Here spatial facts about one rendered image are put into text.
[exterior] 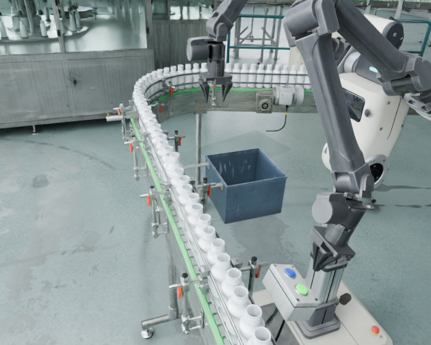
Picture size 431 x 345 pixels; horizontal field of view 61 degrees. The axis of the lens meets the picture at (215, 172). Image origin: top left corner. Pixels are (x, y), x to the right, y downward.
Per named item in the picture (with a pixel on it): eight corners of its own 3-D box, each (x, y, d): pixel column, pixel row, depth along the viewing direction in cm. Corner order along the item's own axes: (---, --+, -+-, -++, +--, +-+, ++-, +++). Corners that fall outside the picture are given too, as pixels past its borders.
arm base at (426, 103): (434, 68, 106) (407, 104, 109) (420, 55, 102) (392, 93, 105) (460, 77, 99) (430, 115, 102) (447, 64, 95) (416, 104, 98)
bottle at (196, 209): (207, 250, 122) (209, 210, 114) (189, 253, 121) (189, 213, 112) (202, 238, 127) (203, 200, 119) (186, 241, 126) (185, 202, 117)
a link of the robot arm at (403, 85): (434, 70, 98) (414, 74, 103) (414, 53, 93) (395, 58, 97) (428, 102, 97) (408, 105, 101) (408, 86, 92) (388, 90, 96)
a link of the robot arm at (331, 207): (375, 174, 83) (343, 173, 90) (342, 169, 77) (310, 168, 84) (371, 227, 82) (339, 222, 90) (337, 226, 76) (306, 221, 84)
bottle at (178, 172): (189, 207, 142) (189, 172, 133) (174, 211, 140) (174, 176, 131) (183, 199, 147) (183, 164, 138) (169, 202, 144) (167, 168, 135)
